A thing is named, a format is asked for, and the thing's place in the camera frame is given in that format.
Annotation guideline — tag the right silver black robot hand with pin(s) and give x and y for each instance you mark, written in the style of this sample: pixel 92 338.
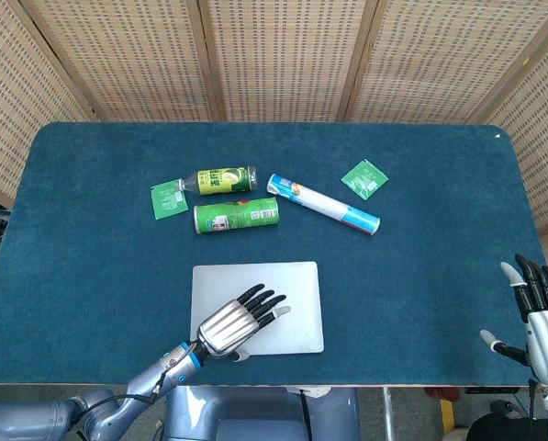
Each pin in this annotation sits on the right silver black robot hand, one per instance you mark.
pixel 542 331

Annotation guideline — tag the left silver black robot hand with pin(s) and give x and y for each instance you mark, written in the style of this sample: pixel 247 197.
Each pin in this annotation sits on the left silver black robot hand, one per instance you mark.
pixel 227 327

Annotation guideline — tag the silver laptop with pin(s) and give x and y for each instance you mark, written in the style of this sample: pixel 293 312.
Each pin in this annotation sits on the silver laptop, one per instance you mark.
pixel 292 331

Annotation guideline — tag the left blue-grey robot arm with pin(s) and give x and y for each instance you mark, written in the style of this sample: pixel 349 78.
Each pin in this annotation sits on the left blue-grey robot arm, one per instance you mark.
pixel 117 404

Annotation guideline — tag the blue-grey robot torso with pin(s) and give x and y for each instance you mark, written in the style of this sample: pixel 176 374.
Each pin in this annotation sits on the blue-grey robot torso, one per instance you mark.
pixel 264 415

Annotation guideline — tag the black round object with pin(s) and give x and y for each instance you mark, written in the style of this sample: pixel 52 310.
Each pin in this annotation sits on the black round object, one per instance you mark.
pixel 507 425

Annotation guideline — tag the green chips can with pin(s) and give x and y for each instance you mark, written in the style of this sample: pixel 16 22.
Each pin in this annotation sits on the green chips can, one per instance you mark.
pixel 237 214

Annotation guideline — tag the dark blue table cloth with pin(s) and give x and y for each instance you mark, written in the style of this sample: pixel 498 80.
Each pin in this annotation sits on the dark blue table cloth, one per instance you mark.
pixel 117 275

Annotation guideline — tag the green square sachet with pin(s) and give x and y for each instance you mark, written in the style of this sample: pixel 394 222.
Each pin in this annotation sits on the green square sachet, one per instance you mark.
pixel 168 200
pixel 364 179

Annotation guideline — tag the green label drink bottle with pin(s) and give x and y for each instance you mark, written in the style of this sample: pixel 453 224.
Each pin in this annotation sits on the green label drink bottle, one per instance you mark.
pixel 223 180

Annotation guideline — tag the white blue long tube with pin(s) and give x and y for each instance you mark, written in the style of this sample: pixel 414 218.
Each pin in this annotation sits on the white blue long tube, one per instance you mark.
pixel 324 204

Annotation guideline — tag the white table leg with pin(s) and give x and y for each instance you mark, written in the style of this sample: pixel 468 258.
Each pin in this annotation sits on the white table leg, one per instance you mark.
pixel 387 413

